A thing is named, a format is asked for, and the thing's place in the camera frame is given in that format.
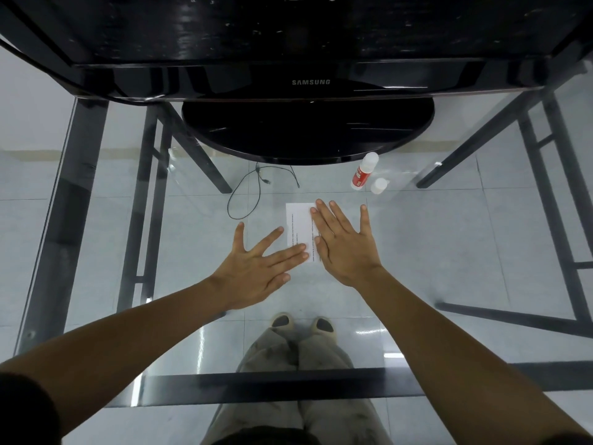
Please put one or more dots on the person's left little finger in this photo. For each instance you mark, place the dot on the person's left little finger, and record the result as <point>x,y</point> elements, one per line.
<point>239,238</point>

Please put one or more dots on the beige right shoe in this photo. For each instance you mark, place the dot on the beige right shoe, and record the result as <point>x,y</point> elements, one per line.
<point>322,325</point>

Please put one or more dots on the person's left middle finger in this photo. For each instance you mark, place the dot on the person's left middle finger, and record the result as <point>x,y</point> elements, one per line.
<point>289,252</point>

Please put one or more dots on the person's left hand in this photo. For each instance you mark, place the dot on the person's left hand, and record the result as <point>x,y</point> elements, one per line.
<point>250,275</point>

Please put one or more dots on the person's right hand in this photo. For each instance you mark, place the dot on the person's right hand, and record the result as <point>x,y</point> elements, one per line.
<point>350,254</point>

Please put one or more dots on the white glue stick cap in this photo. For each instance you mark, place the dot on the white glue stick cap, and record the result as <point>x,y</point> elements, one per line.
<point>379,185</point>

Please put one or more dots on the black monitor with round stand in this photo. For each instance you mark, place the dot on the black monitor with round stand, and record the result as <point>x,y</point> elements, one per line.
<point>296,32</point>

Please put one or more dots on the person's left thumb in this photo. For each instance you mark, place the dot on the person's left thumb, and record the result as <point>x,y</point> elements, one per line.
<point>279,281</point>

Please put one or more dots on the beige shoe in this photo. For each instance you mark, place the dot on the beige shoe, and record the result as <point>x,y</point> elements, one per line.
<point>322,325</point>
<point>282,321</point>

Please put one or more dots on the person's left forearm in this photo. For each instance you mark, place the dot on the person's left forearm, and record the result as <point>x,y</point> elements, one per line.
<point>116,338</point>

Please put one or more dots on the person's right thumb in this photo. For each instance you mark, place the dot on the person's right thumb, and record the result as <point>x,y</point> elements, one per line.
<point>319,249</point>

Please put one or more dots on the person's right forearm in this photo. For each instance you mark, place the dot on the person's right forearm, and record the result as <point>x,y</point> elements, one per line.
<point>440,347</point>

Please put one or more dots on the beige left shoe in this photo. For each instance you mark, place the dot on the beige left shoe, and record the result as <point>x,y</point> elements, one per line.
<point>282,321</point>

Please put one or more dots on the black metal table frame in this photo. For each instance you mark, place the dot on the black metal table frame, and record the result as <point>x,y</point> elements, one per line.
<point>278,386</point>

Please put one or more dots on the white glue stick red label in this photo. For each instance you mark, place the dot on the white glue stick red label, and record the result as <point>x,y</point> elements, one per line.
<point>361,173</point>

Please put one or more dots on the white printed paper sheet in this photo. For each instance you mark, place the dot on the white printed paper sheet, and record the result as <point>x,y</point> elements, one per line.
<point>299,222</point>

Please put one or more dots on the person's right little finger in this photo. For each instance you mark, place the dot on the person's right little finger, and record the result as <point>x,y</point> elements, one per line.
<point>365,222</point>

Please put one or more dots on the person's right middle finger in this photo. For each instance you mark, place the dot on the person's right middle finger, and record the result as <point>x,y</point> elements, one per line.
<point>328,215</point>

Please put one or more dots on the beige trousers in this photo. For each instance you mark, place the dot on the beige trousers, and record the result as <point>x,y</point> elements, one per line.
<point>324,361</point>

